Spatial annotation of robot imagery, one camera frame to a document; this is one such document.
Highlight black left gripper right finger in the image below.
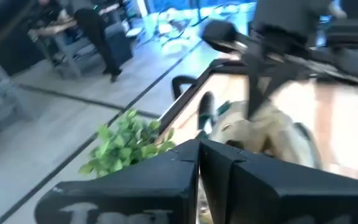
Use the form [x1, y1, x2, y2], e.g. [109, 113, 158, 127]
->
[200, 139, 358, 224]

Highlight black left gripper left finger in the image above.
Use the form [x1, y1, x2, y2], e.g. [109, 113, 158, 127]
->
[34, 139, 201, 224]

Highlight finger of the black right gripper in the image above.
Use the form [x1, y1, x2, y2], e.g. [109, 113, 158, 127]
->
[247, 57, 265, 120]
[256, 62, 295, 119]

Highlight beige and green gardening bag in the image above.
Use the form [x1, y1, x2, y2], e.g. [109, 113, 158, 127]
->
[196, 99, 324, 170]

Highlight green artificial plant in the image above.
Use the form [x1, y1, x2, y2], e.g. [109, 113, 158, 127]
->
[78, 108, 176, 179]

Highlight gray desk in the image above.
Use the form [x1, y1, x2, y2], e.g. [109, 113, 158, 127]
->
[26, 18, 85, 80]

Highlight person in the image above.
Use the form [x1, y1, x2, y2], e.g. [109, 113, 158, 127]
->
[26, 0, 77, 41]
[70, 0, 123, 83]

